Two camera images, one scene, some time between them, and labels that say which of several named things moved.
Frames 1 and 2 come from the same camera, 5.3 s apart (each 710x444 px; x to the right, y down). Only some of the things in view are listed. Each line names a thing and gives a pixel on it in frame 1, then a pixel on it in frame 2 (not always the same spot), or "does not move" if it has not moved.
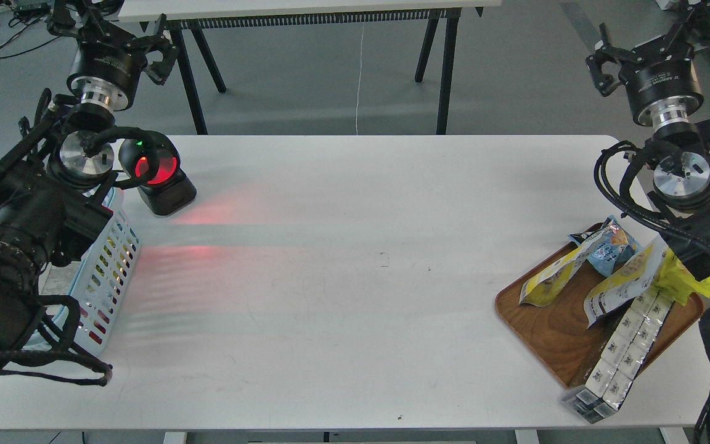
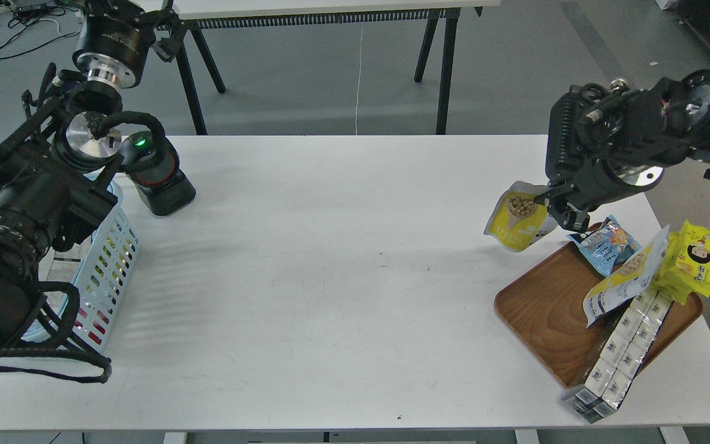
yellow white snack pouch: (549, 283) -> (517, 219)
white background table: (185, 20) does not move
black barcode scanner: (153, 161) does not move
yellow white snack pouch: (633, 280) does not move
